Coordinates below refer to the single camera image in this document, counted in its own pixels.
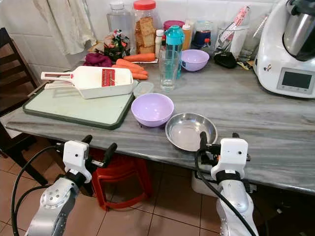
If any shallow steel bowl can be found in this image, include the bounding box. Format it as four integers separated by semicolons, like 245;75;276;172
164;112;219;152

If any red plastic stool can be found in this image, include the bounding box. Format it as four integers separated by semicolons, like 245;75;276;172
91;151;151;211

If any green rimmed cutting board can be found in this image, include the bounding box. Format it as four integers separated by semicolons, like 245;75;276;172
22;80;136;131

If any white plastic box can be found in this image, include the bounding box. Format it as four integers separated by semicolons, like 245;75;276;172
191;171;220;198

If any white mandoline slicer red blade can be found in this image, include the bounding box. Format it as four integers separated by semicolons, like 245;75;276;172
40;65;135;100

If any large purple plastic bowl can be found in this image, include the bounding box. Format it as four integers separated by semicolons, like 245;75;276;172
130;92;176;128

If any clear plastic container lid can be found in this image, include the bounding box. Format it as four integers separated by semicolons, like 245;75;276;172
132;81;155;97

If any black pouch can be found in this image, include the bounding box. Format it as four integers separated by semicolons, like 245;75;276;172
214;51;238;69

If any clear drinking glass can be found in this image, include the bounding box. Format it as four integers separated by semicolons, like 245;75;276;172
158;49;181;92

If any orange carrot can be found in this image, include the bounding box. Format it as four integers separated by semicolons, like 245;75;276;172
111;64;150;81
122;53;157;63
115;59;149;75

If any small purple plastic bowl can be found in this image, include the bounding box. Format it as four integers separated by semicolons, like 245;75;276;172
180;49;211;73

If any dark wooden chair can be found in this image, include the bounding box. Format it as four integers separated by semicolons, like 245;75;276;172
0;28;51;186

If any white kitchen cooking machine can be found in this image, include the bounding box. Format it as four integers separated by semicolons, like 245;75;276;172
253;0;315;99

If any clear plastic utensil holder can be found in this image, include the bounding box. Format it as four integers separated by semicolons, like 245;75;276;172
215;22;250;58

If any dark flower print packet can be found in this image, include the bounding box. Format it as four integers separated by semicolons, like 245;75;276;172
103;29;131;62

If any clear glass measuring jug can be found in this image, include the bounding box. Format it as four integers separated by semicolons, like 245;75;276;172
238;12;272;62

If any dark jar with clear lid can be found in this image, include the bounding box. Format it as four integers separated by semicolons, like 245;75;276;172
191;20;215;50

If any orange sauce bottle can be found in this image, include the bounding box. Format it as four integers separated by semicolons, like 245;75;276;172
182;19;193;51

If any small white bottle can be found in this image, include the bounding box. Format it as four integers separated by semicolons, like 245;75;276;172
155;29;165;59

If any teal water bottle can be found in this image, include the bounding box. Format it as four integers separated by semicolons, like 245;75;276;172
164;25;186;79

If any pink and white utensil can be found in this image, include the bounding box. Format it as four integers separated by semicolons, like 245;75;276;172
221;5;252;43

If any cream hanging towel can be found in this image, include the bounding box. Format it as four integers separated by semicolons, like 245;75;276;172
33;0;97;56

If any maroon lidded container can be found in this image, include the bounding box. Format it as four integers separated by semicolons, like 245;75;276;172
163;20;186;33

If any red lidded jar with bread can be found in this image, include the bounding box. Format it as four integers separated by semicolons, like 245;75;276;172
131;0;158;55

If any clear plastic bottle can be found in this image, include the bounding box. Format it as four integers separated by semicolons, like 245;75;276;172
106;0;133;41

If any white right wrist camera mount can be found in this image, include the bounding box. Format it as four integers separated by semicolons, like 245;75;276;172
210;138;250;181

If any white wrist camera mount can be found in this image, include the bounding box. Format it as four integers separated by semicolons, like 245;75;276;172
210;138;250;181
63;141;93;184

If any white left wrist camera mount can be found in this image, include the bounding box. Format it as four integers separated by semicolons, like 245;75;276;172
63;141;93;184

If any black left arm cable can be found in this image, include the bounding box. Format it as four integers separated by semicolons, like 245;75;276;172
10;145;65;236

